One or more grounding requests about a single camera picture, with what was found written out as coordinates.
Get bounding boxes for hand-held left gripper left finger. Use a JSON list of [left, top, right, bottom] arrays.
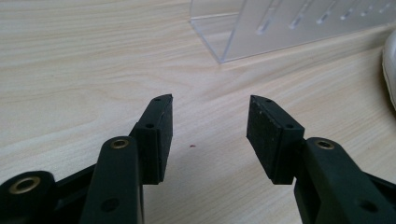
[[78, 93, 174, 224]]

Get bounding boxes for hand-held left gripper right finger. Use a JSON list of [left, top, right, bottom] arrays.
[[246, 94, 396, 224]]

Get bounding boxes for clear acrylic slotted rack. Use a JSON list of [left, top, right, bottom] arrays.
[[189, 0, 396, 64]]

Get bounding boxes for white rounded object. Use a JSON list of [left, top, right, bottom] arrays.
[[381, 31, 396, 110]]

